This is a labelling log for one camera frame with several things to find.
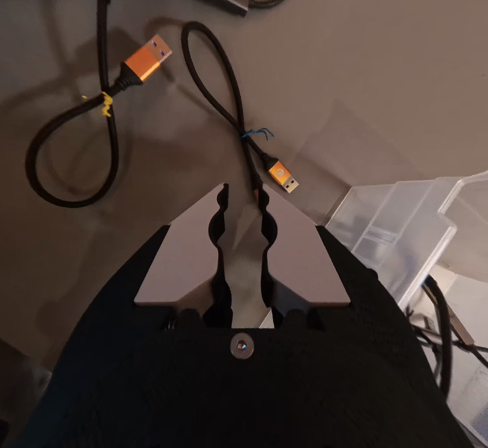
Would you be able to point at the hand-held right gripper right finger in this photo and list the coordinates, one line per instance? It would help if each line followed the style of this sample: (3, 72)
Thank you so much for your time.
(305, 265)

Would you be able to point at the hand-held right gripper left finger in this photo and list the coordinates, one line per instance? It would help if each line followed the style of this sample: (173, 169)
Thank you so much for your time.
(179, 261)

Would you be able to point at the clear plastic storage bin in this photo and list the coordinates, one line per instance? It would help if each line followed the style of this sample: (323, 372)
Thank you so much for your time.
(400, 219)

